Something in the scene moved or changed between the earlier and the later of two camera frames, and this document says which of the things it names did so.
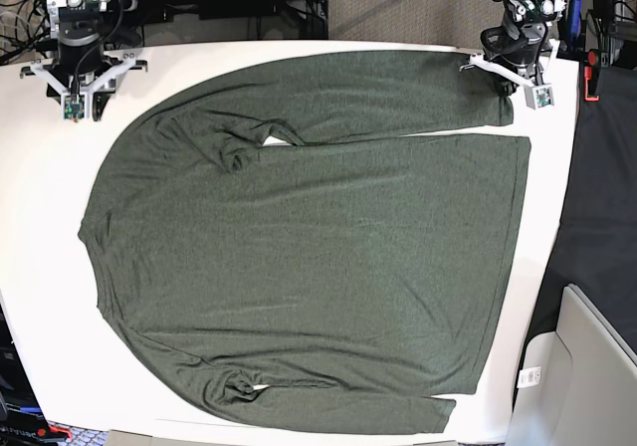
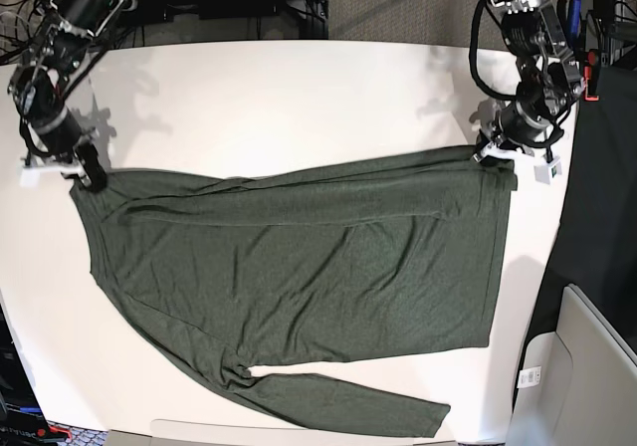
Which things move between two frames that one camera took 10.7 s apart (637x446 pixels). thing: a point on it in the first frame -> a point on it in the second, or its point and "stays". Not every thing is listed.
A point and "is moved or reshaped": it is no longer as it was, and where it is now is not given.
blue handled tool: (575, 17) stays
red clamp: (587, 76) stays
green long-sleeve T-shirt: (348, 287) is moved or reshaped
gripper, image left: (80, 63) -> (61, 133)
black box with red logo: (22, 421) stays
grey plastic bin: (588, 381) stays
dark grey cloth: (596, 248) stays
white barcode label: (529, 377) stays
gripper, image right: (516, 43) -> (524, 122)
